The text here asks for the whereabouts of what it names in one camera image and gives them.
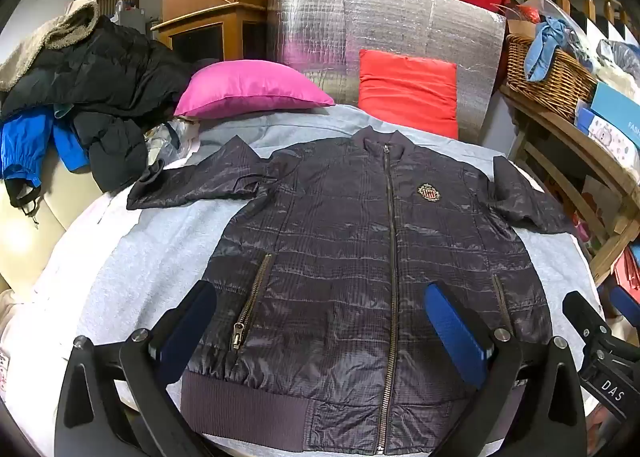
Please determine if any clear plastic bag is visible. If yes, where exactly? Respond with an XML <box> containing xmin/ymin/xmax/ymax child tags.
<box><xmin>147</xmin><ymin>118</ymin><xmax>202</xmax><ymax>165</ymax></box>

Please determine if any pink pillow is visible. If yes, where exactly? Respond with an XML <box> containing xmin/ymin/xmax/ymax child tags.
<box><xmin>173</xmin><ymin>58</ymin><xmax>336</xmax><ymax>118</ymax></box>

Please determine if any wooden rack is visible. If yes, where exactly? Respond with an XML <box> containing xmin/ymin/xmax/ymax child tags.
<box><xmin>500</xmin><ymin>84</ymin><xmax>640</xmax><ymax>288</ymax></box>

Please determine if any dark quilted zip jacket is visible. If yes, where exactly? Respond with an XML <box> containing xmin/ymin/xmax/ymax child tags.
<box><xmin>126</xmin><ymin>126</ymin><xmax>576</xmax><ymax>457</ymax></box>

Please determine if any black puffer coat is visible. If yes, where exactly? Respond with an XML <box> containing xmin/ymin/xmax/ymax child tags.
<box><xmin>0</xmin><ymin>14</ymin><xmax>194</xmax><ymax>193</ymax></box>

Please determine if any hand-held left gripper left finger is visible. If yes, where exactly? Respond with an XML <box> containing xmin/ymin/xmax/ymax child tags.
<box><xmin>54</xmin><ymin>280</ymin><xmax>218</xmax><ymax>457</ymax></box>

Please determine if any grey blanket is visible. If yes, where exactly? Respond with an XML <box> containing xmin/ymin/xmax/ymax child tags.
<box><xmin>30</xmin><ymin>104</ymin><xmax>603</xmax><ymax>457</ymax></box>

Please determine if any red pillow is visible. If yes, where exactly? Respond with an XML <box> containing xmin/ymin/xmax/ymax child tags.
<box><xmin>358</xmin><ymin>49</ymin><xmax>460</xmax><ymax>140</ymax></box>

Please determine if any blue cardboard box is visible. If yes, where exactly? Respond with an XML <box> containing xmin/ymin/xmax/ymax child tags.
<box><xmin>590</xmin><ymin>81</ymin><xmax>640</xmax><ymax>150</ymax></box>

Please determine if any light blue cloth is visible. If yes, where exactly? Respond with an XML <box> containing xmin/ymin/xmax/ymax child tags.
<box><xmin>524</xmin><ymin>17</ymin><xmax>585</xmax><ymax>83</ymax></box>

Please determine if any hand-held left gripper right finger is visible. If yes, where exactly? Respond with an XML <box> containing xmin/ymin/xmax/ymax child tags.
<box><xmin>422</xmin><ymin>283</ymin><xmax>588</xmax><ymax>457</ymax></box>

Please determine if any blue jacket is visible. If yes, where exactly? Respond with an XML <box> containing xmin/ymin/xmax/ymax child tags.
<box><xmin>0</xmin><ymin>106</ymin><xmax>92</xmax><ymax>188</ymax></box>

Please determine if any white bed sheet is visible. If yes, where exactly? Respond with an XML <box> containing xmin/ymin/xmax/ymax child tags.
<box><xmin>0</xmin><ymin>187</ymin><xmax>132</xmax><ymax>438</ymax></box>

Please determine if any white patterned box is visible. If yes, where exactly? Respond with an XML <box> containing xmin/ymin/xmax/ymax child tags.
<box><xmin>574</xmin><ymin>104</ymin><xmax>640</xmax><ymax>169</ymax></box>

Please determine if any wicker basket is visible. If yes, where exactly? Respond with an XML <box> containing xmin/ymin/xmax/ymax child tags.
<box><xmin>505</xmin><ymin>34</ymin><xmax>599</xmax><ymax>121</ymax></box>

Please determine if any silver foil insulation mat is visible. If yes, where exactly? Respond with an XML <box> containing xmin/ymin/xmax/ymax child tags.
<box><xmin>267</xmin><ymin>0</ymin><xmax>509</xmax><ymax>143</ymax></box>

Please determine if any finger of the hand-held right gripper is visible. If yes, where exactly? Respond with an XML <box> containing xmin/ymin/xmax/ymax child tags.
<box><xmin>607</xmin><ymin>284</ymin><xmax>640</xmax><ymax>330</ymax></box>
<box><xmin>562</xmin><ymin>290</ymin><xmax>617</xmax><ymax>345</ymax></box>

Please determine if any beige fleece garment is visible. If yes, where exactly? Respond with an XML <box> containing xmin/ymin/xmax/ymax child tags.
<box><xmin>0</xmin><ymin>0</ymin><xmax>102</xmax><ymax>93</ymax></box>

